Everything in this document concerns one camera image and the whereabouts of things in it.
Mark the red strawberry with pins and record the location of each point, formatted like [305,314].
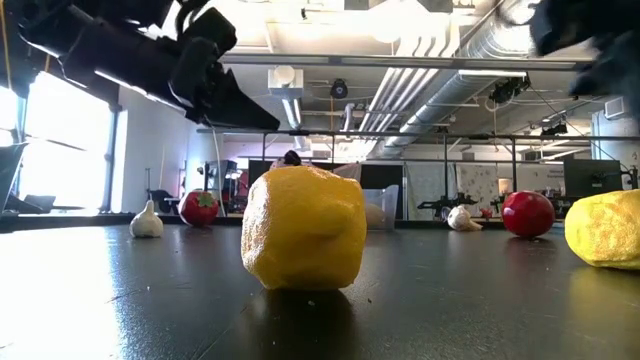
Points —
[197,210]

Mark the person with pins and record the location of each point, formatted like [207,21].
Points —
[292,158]

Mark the translucent grey plastic basket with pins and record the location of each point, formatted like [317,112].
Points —
[387,205]

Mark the bright window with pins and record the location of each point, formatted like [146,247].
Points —
[65,150]

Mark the silver ventilation duct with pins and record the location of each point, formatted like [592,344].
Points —
[450,95]

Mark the black ceiling light fixture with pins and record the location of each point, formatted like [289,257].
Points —
[507,90]

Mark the yellow lemon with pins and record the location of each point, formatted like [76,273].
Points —
[305,230]
[374,216]
[605,230]

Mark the white ceiling air unit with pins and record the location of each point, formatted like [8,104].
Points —
[285,82]

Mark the black computer monitor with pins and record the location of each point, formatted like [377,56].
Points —
[592,177]

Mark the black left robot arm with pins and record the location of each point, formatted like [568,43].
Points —
[100,55]

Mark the black ceiling camera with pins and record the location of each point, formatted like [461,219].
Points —
[339,89]

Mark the small white garlic bulb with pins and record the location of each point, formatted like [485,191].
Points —
[146,225]

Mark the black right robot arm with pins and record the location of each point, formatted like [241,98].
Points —
[600,30]

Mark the floral patterned cloth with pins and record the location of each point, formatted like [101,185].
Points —
[477,182]

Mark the black desk monitor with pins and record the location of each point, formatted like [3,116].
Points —
[10,175]

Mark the small black robot arm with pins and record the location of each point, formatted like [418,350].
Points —
[445,202]

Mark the white patterned curtain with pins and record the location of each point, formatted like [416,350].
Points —
[430,185]

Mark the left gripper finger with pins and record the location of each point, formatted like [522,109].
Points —
[235,107]

